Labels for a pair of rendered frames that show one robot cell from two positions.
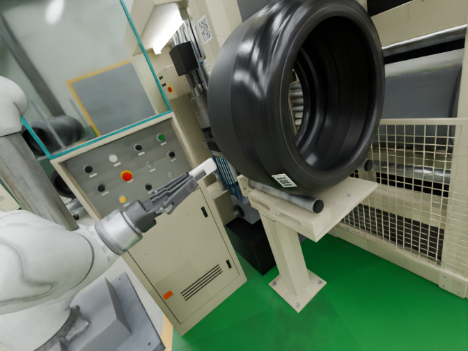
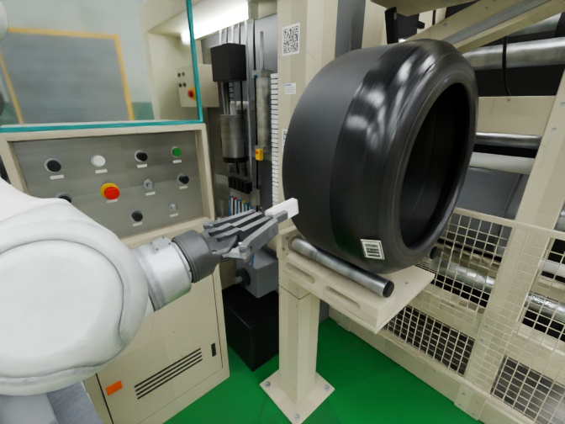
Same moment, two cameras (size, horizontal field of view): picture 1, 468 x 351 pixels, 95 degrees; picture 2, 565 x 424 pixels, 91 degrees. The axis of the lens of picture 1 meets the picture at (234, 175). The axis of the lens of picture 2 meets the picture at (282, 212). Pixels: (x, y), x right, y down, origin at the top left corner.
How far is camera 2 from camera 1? 0.22 m
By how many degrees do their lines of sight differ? 16
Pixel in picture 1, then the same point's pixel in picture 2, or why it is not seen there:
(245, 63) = (375, 97)
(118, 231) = (169, 272)
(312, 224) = (378, 310)
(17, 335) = not seen: outside the picture
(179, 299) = (129, 396)
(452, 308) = not seen: outside the picture
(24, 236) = (119, 248)
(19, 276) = (116, 320)
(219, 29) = (311, 46)
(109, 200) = not seen: hidden behind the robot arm
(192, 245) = (173, 315)
